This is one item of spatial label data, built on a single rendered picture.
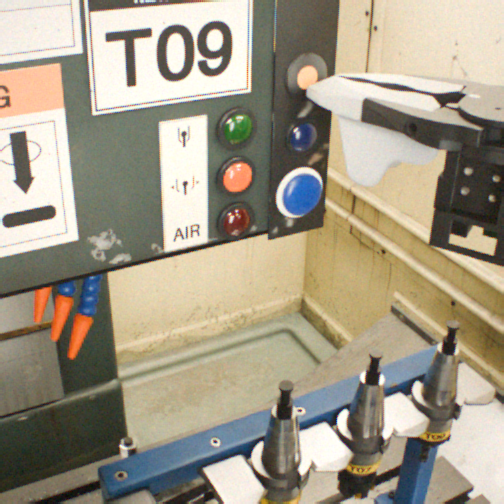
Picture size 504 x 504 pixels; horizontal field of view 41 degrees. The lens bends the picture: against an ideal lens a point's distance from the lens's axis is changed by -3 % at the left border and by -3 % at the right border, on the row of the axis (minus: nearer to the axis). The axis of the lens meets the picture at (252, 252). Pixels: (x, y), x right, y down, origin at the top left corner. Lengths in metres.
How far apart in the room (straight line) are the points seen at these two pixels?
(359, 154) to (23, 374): 0.96
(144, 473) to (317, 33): 0.48
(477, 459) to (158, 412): 0.78
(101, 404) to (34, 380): 0.17
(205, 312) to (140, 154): 1.48
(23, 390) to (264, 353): 0.82
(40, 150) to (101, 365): 1.00
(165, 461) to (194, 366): 1.14
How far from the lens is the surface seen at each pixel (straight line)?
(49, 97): 0.38
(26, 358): 1.26
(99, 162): 0.40
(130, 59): 0.39
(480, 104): 0.39
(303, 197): 0.46
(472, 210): 0.40
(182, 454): 0.76
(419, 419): 0.83
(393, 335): 1.61
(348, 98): 0.40
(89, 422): 1.42
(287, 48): 0.43
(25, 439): 1.40
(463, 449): 1.41
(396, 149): 0.40
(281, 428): 0.70
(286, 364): 1.89
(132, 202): 0.42
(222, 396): 1.78
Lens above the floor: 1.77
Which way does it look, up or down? 30 degrees down
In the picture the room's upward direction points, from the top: 1 degrees clockwise
